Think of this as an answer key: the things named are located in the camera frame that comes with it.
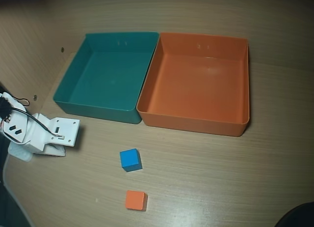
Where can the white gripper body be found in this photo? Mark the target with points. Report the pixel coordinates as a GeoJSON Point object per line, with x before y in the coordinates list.
{"type": "Point", "coordinates": [64, 132]}

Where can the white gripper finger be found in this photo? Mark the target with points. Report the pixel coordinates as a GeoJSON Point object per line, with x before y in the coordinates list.
{"type": "Point", "coordinates": [57, 150]}

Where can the blue cube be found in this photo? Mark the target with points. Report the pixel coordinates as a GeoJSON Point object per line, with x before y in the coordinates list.
{"type": "Point", "coordinates": [130, 159]}

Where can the orange cube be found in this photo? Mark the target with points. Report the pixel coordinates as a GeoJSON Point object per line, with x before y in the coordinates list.
{"type": "Point", "coordinates": [135, 200]}

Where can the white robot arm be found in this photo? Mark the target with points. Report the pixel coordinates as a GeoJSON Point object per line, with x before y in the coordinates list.
{"type": "Point", "coordinates": [9, 99]}

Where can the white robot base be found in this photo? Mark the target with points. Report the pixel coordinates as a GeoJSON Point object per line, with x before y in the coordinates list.
{"type": "Point", "coordinates": [19, 153]}

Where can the teal plastic box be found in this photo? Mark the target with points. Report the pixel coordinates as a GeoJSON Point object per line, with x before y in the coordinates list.
{"type": "Point", "coordinates": [108, 82]}

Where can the orange plastic box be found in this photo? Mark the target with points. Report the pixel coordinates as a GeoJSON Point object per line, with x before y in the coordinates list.
{"type": "Point", "coordinates": [196, 89]}

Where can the dark round object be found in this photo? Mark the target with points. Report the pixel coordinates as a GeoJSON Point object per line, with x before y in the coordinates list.
{"type": "Point", "coordinates": [299, 217]}

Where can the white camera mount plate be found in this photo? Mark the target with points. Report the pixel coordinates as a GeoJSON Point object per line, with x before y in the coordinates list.
{"type": "Point", "coordinates": [67, 130]}

